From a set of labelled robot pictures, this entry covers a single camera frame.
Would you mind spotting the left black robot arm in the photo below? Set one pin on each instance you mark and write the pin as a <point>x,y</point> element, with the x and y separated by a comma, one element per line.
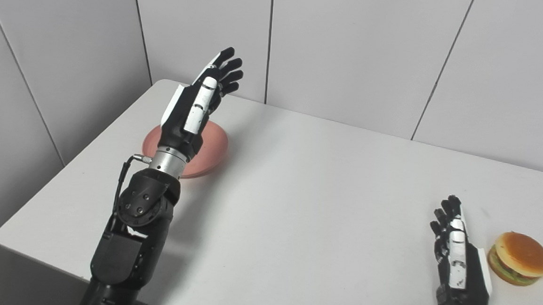
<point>134,238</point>

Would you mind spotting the toy hamburger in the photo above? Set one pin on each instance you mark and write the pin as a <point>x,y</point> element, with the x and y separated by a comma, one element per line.
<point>519,258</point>

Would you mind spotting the pink plastic plate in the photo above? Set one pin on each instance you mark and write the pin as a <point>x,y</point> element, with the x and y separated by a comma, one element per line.
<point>213,149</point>

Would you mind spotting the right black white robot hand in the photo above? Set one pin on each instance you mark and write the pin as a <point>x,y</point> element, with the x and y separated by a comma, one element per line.
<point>457,267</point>

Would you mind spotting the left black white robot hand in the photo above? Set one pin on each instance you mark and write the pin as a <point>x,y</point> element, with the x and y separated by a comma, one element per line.
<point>194,105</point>

